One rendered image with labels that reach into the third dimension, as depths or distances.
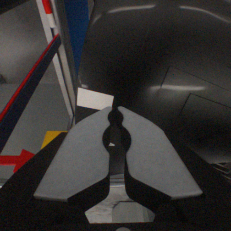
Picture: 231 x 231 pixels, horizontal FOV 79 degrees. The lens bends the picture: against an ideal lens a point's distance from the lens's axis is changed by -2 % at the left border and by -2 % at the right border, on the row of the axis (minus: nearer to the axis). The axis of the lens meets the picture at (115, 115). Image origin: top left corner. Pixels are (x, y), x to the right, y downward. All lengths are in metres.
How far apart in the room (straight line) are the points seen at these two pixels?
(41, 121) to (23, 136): 0.16
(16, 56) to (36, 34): 0.30
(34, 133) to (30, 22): 0.83
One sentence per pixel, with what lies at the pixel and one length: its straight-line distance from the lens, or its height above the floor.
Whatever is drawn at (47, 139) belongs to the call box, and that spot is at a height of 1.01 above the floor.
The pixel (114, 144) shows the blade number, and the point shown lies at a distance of 0.16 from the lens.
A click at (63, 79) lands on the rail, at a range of 0.48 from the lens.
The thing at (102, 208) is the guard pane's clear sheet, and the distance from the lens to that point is 0.87.
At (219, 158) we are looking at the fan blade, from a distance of 0.22.
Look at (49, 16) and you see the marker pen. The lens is 0.40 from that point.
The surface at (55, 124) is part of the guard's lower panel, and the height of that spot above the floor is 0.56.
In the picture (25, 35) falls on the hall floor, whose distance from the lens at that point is 1.47.
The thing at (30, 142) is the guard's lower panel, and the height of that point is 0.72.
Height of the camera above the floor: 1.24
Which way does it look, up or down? 42 degrees down
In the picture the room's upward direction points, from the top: 178 degrees clockwise
